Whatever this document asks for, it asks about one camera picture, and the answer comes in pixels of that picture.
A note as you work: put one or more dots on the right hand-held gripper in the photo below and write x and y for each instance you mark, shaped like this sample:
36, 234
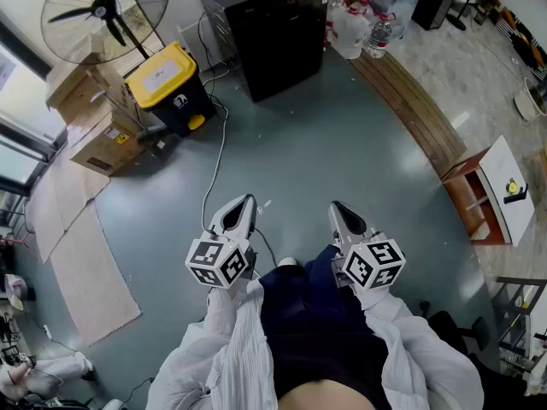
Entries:
372, 265

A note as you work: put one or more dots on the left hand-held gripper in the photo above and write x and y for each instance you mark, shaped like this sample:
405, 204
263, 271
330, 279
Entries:
218, 263

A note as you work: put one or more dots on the person's right forearm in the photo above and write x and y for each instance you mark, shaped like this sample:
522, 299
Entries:
406, 335

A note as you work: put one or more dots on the person's left forearm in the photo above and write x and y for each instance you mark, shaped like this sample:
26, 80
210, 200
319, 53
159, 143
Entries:
213, 327

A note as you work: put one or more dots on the person's white shoe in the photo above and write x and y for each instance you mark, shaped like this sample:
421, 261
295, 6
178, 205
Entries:
287, 262

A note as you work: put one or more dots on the person's navy trousers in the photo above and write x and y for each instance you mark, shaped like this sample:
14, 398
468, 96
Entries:
316, 314

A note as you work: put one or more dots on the wooden floor platform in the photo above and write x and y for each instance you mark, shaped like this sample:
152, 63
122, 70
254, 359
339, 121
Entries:
410, 109

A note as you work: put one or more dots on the black office chair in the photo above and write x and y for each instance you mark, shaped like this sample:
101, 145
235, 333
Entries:
453, 327

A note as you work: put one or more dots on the black bin with yellow lid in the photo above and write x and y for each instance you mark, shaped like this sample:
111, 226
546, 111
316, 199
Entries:
171, 83

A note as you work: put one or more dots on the flat cardboard sheet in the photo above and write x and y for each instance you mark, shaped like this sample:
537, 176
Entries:
60, 195
94, 280

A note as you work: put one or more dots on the red-brown cabinet with white panel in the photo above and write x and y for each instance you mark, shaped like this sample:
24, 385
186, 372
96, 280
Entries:
504, 177

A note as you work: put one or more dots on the large clear water jug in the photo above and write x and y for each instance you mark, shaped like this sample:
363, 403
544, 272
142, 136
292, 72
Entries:
348, 36
363, 9
335, 4

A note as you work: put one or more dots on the black metal rack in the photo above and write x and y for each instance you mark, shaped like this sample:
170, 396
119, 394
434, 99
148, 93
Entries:
519, 306

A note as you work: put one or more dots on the ribbed clear water bottle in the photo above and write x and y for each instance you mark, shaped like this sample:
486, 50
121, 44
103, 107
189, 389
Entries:
378, 36

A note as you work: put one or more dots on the round white basket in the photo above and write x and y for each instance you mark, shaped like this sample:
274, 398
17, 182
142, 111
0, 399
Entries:
530, 101

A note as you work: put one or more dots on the orange striped sofa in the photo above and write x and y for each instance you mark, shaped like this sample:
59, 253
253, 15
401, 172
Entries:
527, 41

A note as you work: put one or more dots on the large black pedestal fan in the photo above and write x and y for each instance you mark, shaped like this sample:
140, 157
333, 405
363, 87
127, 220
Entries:
102, 11

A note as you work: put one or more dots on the small black pedestal fan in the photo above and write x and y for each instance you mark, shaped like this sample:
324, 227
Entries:
466, 2

